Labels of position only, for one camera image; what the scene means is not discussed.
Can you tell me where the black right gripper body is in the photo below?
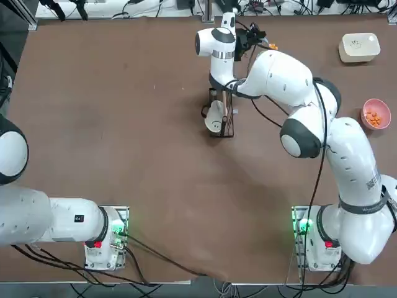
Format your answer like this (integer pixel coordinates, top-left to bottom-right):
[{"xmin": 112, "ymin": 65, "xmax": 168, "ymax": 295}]
[{"xmin": 234, "ymin": 28, "xmax": 254, "ymax": 61}]

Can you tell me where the light blue plastic spoon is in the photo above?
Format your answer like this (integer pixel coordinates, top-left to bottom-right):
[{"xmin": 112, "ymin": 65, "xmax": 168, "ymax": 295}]
[{"xmin": 261, "ymin": 36, "xmax": 278, "ymax": 51}]

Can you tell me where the orange popcorn heap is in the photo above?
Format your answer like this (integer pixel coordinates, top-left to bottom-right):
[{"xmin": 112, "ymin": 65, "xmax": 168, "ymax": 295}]
[{"xmin": 365, "ymin": 111, "xmax": 383, "ymax": 127}]

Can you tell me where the pink bowl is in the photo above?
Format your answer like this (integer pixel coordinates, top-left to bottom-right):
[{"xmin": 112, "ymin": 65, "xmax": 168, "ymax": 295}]
[{"xmin": 360, "ymin": 98, "xmax": 391, "ymax": 130}]

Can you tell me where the white mug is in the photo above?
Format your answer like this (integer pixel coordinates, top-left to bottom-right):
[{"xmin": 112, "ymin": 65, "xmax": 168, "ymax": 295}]
[{"xmin": 201, "ymin": 99, "xmax": 225, "ymax": 135}]

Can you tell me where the cream rectangular tray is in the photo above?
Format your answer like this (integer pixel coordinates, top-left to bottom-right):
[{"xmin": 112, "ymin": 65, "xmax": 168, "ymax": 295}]
[{"xmin": 338, "ymin": 32, "xmax": 381, "ymax": 64}]

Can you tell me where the aluminium frame rail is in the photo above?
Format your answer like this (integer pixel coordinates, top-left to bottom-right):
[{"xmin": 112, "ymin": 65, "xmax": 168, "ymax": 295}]
[{"xmin": 6, "ymin": 0, "xmax": 39, "ymax": 31}]

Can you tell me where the aluminium post with bracket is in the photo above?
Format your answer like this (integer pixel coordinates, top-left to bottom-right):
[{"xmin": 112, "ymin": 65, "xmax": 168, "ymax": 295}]
[{"xmin": 202, "ymin": 0, "xmax": 215, "ymax": 24}]

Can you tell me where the black wire cup rack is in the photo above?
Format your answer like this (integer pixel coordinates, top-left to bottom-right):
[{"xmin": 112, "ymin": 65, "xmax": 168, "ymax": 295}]
[{"xmin": 201, "ymin": 88, "xmax": 239, "ymax": 138}]

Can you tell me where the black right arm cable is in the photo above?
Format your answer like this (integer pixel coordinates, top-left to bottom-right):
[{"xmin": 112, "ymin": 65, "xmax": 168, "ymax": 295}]
[{"xmin": 302, "ymin": 79, "xmax": 330, "ymax": 282}]

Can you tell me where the black cable across table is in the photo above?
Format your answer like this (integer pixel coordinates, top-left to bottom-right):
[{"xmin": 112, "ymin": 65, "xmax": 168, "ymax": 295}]
[{"xmin": 123, "ymin": 234, "xmax": 232, "ymax": 280}]

